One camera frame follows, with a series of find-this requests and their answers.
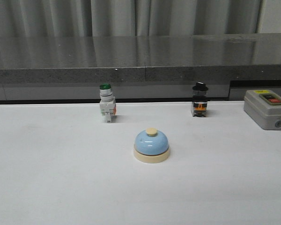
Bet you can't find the black selector knob switch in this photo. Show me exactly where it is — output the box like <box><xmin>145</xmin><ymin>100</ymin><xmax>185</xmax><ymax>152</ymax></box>
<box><xmin>191</xmin><ymin>82</ymin><xmax>208</xmax><ymax>117</ymax></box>

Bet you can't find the green pushbutton switch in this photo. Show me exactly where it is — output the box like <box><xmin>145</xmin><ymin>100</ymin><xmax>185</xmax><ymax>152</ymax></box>
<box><xmin>99</xmin><ymin>83</ymin><xmax>117</xmax><ymax>123</ymax></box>

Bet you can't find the grey curtain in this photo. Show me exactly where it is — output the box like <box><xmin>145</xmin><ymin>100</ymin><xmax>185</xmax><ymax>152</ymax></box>
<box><xmin>0</xmin><ymin>0</ymin><xmax>281</xmax><ymax>38</ymax></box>

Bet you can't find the grey stone counter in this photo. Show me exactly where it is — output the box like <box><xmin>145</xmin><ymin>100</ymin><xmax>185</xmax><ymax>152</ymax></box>
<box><xmin>0</xmin><ymin>33</ymin><xmax>281</xmax><ymax>104</ymax></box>

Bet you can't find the grey on-off switch box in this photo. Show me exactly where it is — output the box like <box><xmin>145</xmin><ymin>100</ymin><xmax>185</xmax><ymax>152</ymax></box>
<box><xmin>244</xmin><ymin>90</ymin><xmax>281</xmax><ymax>130</ymax></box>

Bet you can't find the blue dome service bell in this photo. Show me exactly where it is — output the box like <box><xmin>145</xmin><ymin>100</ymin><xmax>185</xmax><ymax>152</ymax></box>
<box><xmin>133</xmin><ymin>127</ymin><xmax>170</xmax><ymax>164</ymax></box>

